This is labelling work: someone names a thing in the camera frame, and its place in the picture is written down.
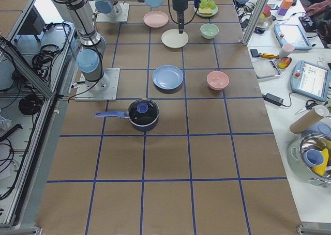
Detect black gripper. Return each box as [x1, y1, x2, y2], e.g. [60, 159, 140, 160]
[172, 0, 200, 34]

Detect pink plate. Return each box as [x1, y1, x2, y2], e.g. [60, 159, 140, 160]
[143, 11, 169, 28]

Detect blue plate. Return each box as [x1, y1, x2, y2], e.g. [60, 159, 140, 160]
[152, 65, 184, 90]

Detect green lettuce leaf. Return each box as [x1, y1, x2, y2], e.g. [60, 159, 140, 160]
[199, 0, 216, 9]

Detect bread slice on plate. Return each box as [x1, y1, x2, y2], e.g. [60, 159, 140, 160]
[198, 7, 213, 15]

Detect green plate with sandwich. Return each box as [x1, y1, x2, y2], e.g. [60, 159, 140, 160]
[194, 5, 218, 18]

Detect white plate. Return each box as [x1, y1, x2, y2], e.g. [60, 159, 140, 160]
[161, 29, 189, 49]

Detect green bowl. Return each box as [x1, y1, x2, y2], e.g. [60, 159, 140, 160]
[200, 23, 219, 39]

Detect pink bowl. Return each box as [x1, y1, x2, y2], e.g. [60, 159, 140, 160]
[206, 71, 230, 90]

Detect bowl with toy fruit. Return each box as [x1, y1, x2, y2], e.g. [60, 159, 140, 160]
[257, 11, 273, 28]

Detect teach pendant far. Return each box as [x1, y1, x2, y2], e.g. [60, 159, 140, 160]
[273, 23, 312, 51]

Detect teach pendant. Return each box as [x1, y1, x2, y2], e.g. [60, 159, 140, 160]
[291, 60, 330, 102]
[273, 23, 312, 51]

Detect blue saucepan with lid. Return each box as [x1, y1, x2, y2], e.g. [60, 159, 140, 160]
[95, 99, 160, 132]

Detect purple orange toy block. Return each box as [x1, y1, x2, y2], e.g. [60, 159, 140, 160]
[277, 0, 293, 16]

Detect white cup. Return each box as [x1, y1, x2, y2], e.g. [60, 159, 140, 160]
[279, 43, 295, 58]

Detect black power adapter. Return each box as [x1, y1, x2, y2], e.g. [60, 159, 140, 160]
[262, 93, 283, 106]

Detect teach pendant near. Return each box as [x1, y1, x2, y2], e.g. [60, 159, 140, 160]
[291, 60, 330, 102]

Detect scissors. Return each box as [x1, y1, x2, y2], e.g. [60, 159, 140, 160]
[295, 100, 317, 115]

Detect cardboard tube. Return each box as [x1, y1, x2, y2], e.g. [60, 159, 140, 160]
[289, 105, 329, 134]

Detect steel mixing bowl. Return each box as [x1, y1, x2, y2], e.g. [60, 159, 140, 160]
[287, 134, 330, 187]

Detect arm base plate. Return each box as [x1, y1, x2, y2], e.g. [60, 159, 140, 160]
[74, 68, 121, 101]
[95, 1, 129, 23]

